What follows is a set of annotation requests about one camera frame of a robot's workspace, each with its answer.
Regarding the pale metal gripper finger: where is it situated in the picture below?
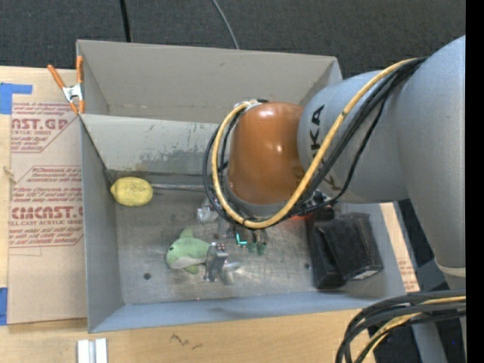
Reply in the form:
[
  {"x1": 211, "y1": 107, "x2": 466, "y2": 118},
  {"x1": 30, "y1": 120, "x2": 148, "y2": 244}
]
[
  {"x1": 221, "y1": 260, "x2": 242, "y2": 286},
  {"x1": 204, "y1": 241, "x2": 230, "y2": 283}
]

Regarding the black box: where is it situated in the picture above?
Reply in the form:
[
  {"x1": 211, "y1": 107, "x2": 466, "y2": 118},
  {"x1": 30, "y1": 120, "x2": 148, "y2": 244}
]
[{"x1": 308, "y1": 211, "x2": 385, "y2": 290}]

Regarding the green toy whale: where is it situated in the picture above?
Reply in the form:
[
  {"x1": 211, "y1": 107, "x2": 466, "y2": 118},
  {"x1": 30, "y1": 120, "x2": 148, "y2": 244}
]
[{"x1": 166, "y1": 227, "x2": 211, "y2": 275}]

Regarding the yellow toy lemon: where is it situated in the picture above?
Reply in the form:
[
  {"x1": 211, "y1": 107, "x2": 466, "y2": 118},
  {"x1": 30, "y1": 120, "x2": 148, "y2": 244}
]
[{"x1": 110, "y1": 176, "x2": 154, "y2": 207}]

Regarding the black cylinder on white bracket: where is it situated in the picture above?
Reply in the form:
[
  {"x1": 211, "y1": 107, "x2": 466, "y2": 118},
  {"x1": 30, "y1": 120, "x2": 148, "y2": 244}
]
[{"x1": 304, "y1": 190, "x2": 337, "y2": 222}]

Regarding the brown cardboard board, red print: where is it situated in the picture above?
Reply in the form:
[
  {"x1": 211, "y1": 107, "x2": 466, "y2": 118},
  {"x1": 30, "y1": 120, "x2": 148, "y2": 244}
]
[{"x1": 0, "y1": 65, "x2": 421, "y2": 325}]

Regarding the grey metal bin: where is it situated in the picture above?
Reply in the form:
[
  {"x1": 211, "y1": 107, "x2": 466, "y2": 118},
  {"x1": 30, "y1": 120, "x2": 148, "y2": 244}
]
[{"x1": 75, "y1": 39, "x2": 408, "y2": 334}]

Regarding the small clear glass thing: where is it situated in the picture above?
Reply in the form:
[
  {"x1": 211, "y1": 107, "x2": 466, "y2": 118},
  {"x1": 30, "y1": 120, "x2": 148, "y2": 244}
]
[{"x1": 196, "y1": 197, "x2": 219, "y2": 225}]

